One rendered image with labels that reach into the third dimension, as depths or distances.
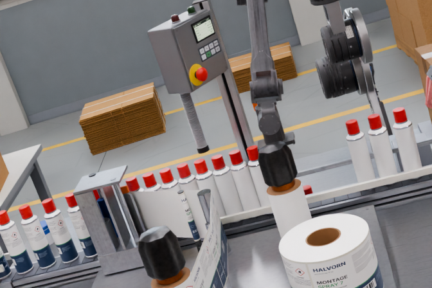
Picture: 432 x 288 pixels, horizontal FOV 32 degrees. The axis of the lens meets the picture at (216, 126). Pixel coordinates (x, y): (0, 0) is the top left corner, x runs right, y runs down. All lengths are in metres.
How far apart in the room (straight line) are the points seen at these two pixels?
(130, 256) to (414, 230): 0.77
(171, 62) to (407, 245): 0.79
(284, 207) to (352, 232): 0.24
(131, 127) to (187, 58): 4.19
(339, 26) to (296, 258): 1.23
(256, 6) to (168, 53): 0.27
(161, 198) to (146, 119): 4.12
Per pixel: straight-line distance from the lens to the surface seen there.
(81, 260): 2.35
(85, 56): 7.79
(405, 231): 2.04
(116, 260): 2.16
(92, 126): 6.25
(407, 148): 2.14
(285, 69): 6.58
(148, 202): 2.16
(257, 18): 2.04
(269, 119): 1.94
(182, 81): 2.09
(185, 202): 2.05
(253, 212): 2.17
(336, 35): 2.70
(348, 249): 1.62
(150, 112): 6.20
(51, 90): 7.95
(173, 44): 2.06
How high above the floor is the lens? 1.82
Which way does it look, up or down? 18 degrees down
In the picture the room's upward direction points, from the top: 18 degrees counter-clockwise
